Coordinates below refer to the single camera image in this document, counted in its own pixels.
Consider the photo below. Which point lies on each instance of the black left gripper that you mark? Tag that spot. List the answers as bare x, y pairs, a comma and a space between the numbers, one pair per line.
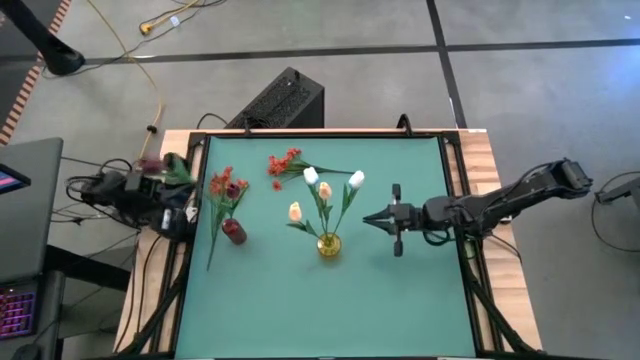
159, 190

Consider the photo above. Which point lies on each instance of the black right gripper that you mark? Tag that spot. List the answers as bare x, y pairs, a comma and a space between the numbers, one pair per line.
412, 216

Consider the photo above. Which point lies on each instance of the dark red artificial tulip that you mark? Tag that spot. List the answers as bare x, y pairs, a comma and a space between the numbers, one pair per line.
150, 164
233, 190

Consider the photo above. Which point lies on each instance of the white artificial tulip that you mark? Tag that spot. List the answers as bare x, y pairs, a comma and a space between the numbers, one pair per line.
310, 175
356, 179

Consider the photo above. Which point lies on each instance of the orange artificial flower bunch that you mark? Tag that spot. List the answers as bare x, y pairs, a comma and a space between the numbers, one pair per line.
220, 185
281, 165

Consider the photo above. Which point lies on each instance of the peach yellow artificial tulip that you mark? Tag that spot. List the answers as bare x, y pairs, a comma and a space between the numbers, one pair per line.
295, 211
325, 190

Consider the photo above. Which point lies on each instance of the red ribbed glass vase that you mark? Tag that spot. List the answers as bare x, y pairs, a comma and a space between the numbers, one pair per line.
234, 231

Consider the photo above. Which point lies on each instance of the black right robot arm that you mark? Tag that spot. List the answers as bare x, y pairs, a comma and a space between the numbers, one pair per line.
500, 202

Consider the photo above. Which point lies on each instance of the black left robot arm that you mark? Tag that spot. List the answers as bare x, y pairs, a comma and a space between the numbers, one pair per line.
115, 197

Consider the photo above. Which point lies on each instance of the yellow dimpled glass vase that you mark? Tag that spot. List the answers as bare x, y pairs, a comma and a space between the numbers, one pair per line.
329, 245

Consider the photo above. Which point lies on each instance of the teal table mat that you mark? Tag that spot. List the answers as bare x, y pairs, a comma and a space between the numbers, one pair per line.
400, 300

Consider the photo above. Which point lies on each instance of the grey side desk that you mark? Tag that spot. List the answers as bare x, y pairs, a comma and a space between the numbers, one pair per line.
35, 225

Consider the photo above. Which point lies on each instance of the small lit screen device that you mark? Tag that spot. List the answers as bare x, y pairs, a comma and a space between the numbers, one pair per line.
12, 180

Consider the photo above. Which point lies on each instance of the black computer tower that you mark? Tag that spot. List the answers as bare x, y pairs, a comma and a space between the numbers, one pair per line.
285, 100

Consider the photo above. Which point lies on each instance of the black stand leg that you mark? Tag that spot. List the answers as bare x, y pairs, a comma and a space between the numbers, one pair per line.
55, 50

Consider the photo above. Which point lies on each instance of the purple backlit keyboard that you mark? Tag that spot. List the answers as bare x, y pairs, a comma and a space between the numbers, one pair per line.
17, 315

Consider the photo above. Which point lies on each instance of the black metal table frame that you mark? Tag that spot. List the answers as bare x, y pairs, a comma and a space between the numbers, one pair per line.
325, 134

